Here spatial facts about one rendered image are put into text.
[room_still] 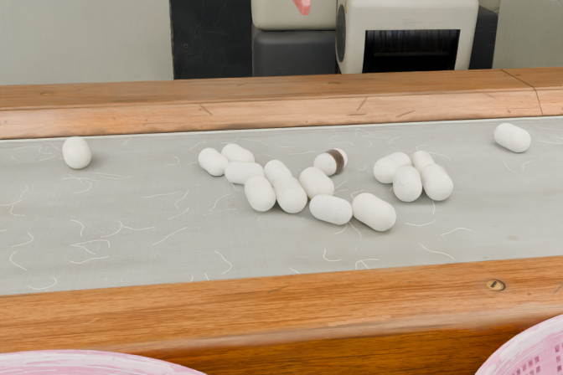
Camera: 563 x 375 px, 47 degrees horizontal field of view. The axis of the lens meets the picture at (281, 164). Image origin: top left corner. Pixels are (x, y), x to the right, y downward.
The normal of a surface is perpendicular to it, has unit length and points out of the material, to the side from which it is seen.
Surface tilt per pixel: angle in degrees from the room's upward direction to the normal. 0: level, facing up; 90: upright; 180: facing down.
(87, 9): 90
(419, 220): 0
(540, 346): 75
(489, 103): 45
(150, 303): 0
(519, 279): 0
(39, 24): 90
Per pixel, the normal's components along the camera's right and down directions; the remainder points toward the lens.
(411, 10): 0.05, 0.51
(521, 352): 0.62, 0.04
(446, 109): 0.09, -0.39
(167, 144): 0.00, -0.92
